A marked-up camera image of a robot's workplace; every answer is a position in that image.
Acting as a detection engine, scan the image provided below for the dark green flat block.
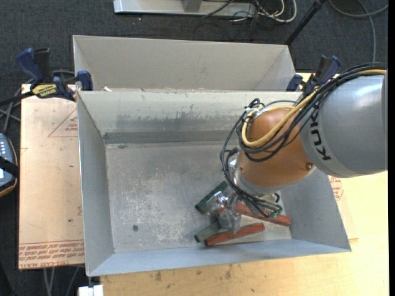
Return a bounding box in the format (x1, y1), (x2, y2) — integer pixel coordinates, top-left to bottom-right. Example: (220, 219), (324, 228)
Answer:
(194, 181), (230, 215)
(193, 221), (222, 244)

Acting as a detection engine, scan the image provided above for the grey metal bin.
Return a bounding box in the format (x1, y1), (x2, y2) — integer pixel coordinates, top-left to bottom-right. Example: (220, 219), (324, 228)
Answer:
(72, 35), (352, 278)

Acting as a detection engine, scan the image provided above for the brown cardboard board, red print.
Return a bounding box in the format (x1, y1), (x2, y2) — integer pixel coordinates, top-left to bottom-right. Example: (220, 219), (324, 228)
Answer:
(17, 83), (86, 271)

